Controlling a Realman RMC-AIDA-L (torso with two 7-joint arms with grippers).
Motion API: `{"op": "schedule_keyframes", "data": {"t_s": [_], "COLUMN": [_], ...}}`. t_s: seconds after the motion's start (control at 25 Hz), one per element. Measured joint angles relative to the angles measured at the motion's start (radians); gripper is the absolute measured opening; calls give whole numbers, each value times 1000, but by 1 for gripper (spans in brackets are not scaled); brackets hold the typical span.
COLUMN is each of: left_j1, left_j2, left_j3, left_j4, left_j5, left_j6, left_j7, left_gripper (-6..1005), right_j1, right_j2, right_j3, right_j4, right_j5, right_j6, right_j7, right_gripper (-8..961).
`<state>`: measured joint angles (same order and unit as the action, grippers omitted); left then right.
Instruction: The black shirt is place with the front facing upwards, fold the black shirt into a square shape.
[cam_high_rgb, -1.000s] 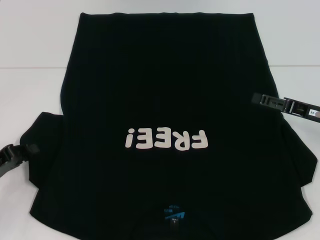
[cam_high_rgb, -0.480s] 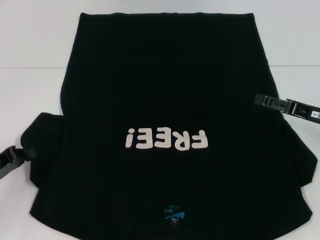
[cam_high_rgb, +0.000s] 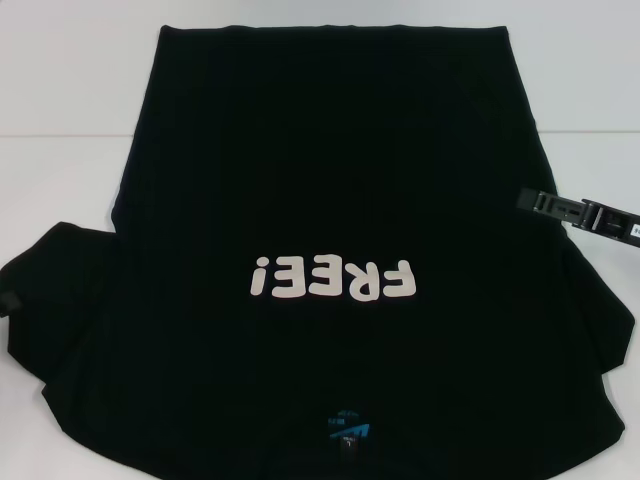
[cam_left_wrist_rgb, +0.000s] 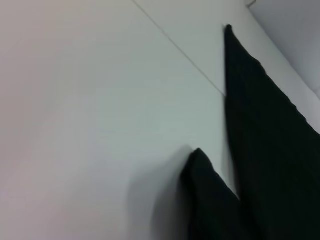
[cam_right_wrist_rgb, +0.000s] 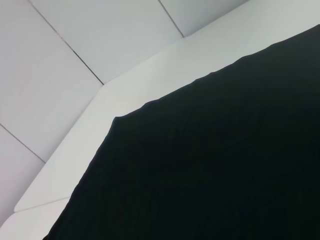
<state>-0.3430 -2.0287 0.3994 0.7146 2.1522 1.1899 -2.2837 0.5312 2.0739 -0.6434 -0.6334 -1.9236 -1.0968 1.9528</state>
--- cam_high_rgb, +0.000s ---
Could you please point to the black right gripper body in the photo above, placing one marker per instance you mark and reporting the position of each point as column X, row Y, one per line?
column 607, row 222

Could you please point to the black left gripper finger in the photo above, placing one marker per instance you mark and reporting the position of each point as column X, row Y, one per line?
column 10, row 304

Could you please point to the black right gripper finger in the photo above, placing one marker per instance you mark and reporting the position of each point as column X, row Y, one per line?
column 550, row 205

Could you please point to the black shirt with FREE print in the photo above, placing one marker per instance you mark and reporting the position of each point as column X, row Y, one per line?
column 325, row 150

